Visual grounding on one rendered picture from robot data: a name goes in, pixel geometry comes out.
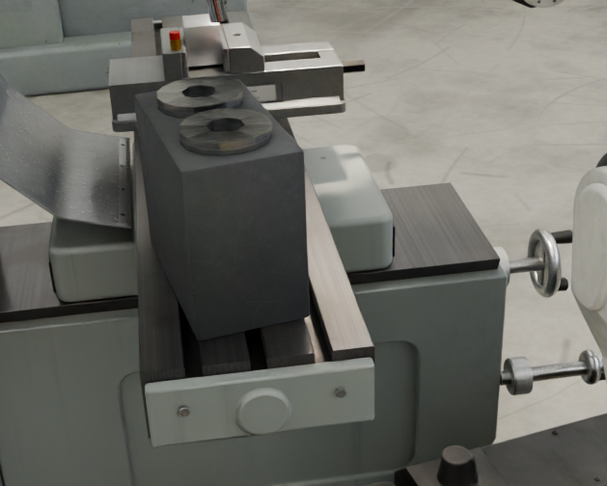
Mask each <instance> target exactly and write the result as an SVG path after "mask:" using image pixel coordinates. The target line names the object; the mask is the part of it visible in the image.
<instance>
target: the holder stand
mask: <svg viewBox="0 0 607 486"><path fill-rule="evenodd" d="M134 104H135V113H136V120H137V128H138V137H139V145H140V153H141V161H142V169H143V178H144V185H145V194H146V202H147V210H148V218H149V226H150V235H151V243H152V246H153V248H154V250H155V252H156V255H157V257H158V259H159V261H160V263H161V265H162V267H163V269H164V271H165V273H166V276H167V278H168V280H169V282H170V284H171V286H172V288H173V289H174V291H175V294H176V296H177V298H178V300H179V303H180V305H181V307H182V309H183V311H184V314H185V316H186V318H187V320H188V322H189V324H190V326H191V328H192V330H193V333H194V335H195V337H196V339H197V340H205V339H210V338H218V337H222V336H226V335H230V334H235V333H239V332H244V331H248V330H253V329H258V328H261V327H266V326H270V325H275V324H279V323H284V322H288V321H292V320H296V319H301V318H305V317H308V316H309V315H310V297H309V271H308V245H307V218H306V192H305V165H304V151H303V149H302V148H301V147H300V146H299V145H298V144H296V142H295V141H294V140H293V139H292V138H291V136H290V135H289V134H288V132H287V131H286V130H285V129H284V128H283V127H282V126H281V125H280V124H279V123H278V122H277V121H276V120H275V119H274V118H273V117H272V116H271V115H270V113H269V112H268V111H267V110H266V109H265V108H264V107H263V106H262V105H261V103H260V102H259V101H258V100H257V99H256V98H255V97H254V96H253V95H252V93H251V92H250V91H249V90H248V89H247V88H246V87H245V86H244V85H243V83H242V82H241V81H240V80H239V79H233V80H229V79H225V78H220V77H195V78H187V79H182V80H179V81H174V82H172V83H170V84H167V85H165V86H163V87H162V88H161V89H160V90H158V91H155V92H149V93H142V94H136V95H135V96H134Z"/></svg>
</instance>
